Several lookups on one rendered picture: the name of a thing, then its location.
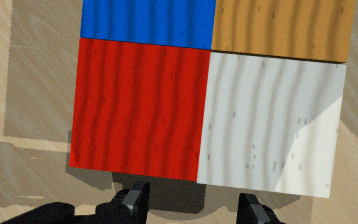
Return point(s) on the red cube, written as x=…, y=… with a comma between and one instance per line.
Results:
x=139, y=108

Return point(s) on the brown wood-grain cube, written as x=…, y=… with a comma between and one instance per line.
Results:
x=304, y=30

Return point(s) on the white cube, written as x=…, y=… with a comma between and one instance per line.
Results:
x=270, y=124

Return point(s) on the blue cube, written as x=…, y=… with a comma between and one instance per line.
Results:
x=175, y=23

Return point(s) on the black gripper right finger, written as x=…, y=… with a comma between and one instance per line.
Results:
x=250, y=211

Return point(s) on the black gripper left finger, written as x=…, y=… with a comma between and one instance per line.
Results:
x=132, y=208

